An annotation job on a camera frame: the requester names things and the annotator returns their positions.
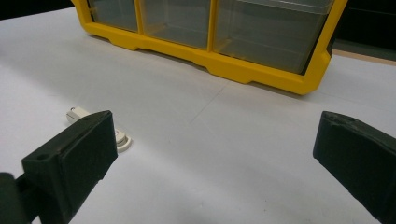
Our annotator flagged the clear plastic storage drawer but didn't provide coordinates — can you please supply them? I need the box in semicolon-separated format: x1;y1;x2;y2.
214;0;335;75

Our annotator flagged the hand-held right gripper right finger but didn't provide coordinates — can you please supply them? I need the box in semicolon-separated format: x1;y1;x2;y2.
312;110;396;224

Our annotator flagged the small white flash drive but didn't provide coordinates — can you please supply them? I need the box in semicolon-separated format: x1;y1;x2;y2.
65;106;133;153

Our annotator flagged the yellow black drawer organizer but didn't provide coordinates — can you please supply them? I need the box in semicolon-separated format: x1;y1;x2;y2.
70;0;349;96

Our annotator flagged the white table board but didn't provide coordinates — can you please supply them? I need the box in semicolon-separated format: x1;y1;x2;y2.
0;7;396;224

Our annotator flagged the wooden table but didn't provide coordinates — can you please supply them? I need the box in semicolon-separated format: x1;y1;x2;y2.
332;49;396;67

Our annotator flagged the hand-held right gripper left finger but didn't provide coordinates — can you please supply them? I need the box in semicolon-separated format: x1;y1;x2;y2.
21;110;119;224

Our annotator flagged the grid of clear plastic drawers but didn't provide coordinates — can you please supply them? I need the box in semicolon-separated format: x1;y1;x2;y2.
88;0;211;49

